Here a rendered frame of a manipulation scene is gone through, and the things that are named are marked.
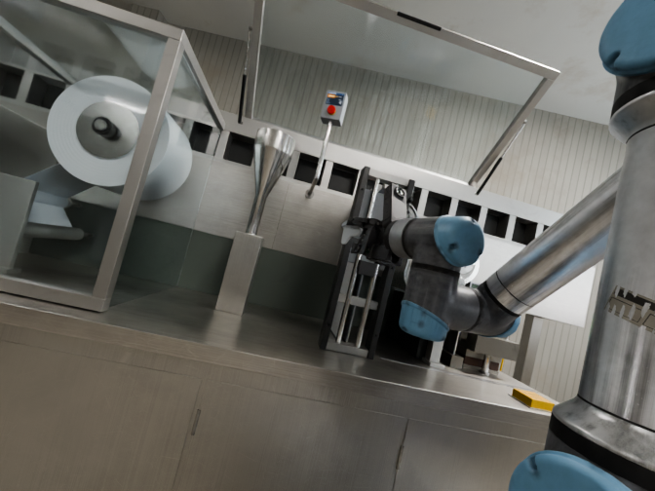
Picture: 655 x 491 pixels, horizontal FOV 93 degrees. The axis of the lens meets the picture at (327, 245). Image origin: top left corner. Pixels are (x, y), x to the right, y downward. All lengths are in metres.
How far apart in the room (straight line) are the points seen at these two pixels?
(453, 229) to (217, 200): 1.07
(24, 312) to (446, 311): 0.81
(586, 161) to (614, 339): 3.91
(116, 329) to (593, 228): 0.85
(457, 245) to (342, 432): 0.56
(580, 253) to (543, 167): 3.44
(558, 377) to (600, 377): 3.65
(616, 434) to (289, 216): 1.19
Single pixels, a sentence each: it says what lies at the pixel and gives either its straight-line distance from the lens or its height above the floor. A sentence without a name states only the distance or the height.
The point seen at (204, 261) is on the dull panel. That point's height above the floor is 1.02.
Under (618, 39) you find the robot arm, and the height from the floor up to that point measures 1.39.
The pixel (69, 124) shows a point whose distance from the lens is 0.98.
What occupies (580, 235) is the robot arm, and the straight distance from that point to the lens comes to 0.53.
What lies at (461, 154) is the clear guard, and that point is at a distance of 1.56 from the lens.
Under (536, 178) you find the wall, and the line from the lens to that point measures 3.88.
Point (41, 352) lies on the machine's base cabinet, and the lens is 0.92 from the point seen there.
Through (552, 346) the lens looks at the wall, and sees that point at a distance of 3.90.
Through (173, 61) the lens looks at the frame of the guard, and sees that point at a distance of 0.94.
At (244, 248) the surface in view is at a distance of 1.08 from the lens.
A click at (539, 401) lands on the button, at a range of 1.07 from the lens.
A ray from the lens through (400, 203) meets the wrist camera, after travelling 0.67.
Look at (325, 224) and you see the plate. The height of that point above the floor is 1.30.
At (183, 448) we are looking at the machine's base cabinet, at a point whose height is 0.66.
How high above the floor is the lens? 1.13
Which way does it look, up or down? 3 degrees up
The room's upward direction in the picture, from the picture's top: 14 degrees clockwise
